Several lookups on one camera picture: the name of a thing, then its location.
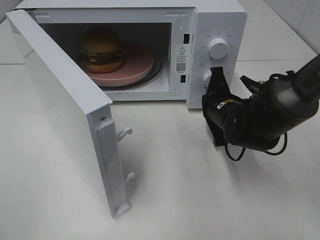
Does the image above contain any pink round plate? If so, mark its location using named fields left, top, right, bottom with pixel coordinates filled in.
left=83, top=42, right=155, bottom=88

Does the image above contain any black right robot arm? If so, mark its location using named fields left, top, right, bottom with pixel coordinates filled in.
left=202, top=56, right=320, bottom=152

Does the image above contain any glass microwave turntable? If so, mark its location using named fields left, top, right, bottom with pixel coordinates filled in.
left=98, top=59, right=164, bottom=91

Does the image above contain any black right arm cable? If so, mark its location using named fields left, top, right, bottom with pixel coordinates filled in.
left=223, top=132, right=288, bottom=161

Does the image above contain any white timer knob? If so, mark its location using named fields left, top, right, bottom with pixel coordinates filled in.
left=202, top=71, right=212, bottom=88

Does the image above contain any white microwave oven body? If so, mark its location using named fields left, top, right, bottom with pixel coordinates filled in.
left=13, top=0, right=247, bottom=109

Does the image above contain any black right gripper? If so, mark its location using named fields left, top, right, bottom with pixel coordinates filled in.
left=202, top=66, right=250, bottom=147

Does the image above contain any toy hamburger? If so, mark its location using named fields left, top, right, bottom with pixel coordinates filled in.
left=80, top=26, right=125, bottom=74

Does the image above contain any upper white power knob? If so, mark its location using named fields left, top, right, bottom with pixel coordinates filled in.
left=207, top=36, right=229, bottom=60

